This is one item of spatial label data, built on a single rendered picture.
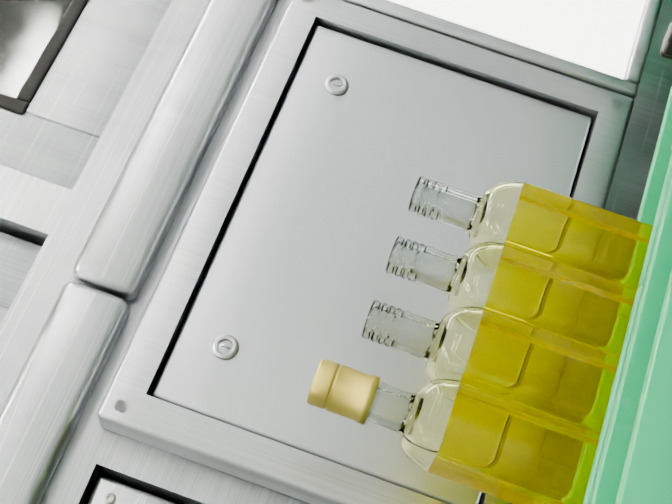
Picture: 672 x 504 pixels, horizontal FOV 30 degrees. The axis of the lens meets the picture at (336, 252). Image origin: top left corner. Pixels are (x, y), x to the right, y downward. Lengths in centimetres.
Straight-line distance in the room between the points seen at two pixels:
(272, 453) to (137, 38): 45
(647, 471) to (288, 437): 34
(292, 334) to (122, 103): 29
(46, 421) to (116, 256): 15
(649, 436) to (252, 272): 42
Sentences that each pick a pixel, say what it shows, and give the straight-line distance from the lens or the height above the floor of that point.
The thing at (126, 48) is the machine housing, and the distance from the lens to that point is 124.
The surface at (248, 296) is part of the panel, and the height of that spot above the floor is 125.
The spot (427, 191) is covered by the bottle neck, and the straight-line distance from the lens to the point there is 96.
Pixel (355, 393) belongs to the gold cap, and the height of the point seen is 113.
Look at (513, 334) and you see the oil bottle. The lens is 90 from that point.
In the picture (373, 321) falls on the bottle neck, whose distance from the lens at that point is 90.
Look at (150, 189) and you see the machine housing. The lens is 111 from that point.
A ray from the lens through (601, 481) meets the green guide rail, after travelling 84.
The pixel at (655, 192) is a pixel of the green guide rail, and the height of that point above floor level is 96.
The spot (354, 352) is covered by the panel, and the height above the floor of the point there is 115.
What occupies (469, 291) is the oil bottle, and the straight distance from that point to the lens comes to 91.
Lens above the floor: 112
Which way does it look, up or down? 4 degrees up
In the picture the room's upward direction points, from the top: 71 degrees counter-clockwise
